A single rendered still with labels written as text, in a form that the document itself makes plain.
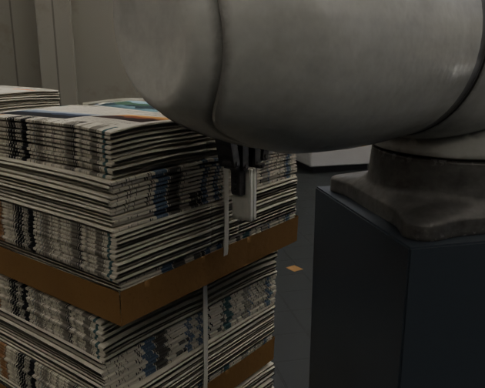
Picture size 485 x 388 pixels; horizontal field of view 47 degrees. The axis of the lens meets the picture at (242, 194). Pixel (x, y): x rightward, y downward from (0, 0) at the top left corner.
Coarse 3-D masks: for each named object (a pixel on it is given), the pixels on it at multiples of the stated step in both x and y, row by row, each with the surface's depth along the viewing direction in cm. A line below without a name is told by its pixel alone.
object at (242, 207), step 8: (248, 168) 71; (248, 176) 71; (248, 184) 71; (248, 192) 71; (232, 200) 73; (240, 200) 72; (248, 200) 72; (232, 208) 73; (240, 208) 73; (248, 208) 72; (232, 216) 74; (240, 216) 73; (248, 216) 72
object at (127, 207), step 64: (0, 128) 72; (64, 128) 64; (128, 128) 60; (0, 192) 74; (64, 192) 65; (128, 192) 62; (192, 192) 71; (64, 256) 67; (128, 256) 63; (192, 256) 72
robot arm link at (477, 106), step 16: (480, 80) 39; (480, 96) 40; (464, 112) 41; (480, 112) 41; (432, 128) 42; (448, 128) 42; (464, 128) 42; (480, 128) 43; (384, 144) 49; (400, 144) 47; (416, 144) 46; (432, 144) 45; (448, 144) 45; (464, 144) 44; (480, 144) 44; (464, 160) 44; (480, 160) 44
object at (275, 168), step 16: (272, 160) 83; (288, 160) 87; (272, 176) 84; (288, 176) 87; (256, 192) 80; (272, 192) 84; (288, 192) 88; (256, 208) 81; (272, 208) 84; (288, 208) 88; (240, 224) 79; (256, 224) 82; (272, 224) 86
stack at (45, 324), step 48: (0, 288) 80; (240, 288) 88; (0, 336) 84; (48, 336) 75; (96, 336) 68; (144, 336) 73; (192, 336) 81; (240, 336) 90; (48, 384) 76; (96, 384) 70; (144, 384) 73; (192, 384) 82; (240, 384) 94
